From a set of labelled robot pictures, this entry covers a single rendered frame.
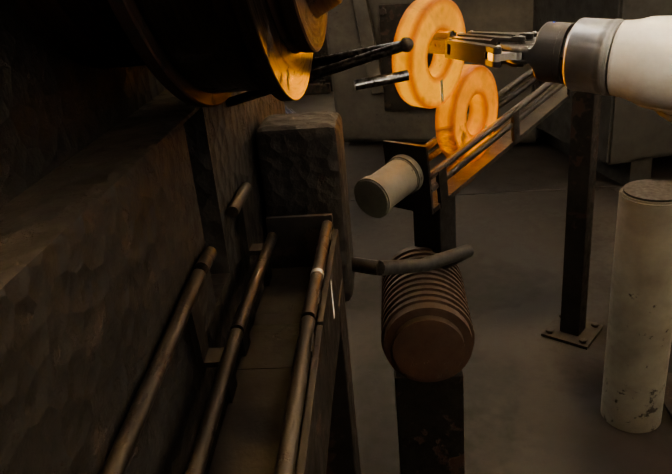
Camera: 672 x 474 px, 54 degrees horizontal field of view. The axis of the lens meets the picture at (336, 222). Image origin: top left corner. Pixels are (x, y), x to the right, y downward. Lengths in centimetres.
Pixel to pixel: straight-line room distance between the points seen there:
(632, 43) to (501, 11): 236
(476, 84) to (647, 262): 49
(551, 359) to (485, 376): 18
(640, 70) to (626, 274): 62
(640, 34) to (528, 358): 106
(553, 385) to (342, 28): 217
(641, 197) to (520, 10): 196
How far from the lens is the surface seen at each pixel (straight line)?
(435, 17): 97
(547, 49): 89
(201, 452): 48
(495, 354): 176
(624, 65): 85
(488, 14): 319
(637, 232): 134
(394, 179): 92
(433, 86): 99
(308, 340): 53
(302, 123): 79
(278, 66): 45
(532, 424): 156
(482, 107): 114
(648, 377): 149
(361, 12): 328
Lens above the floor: 100
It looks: 23 degrees down
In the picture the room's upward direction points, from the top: 5 degrees counter-clockwise
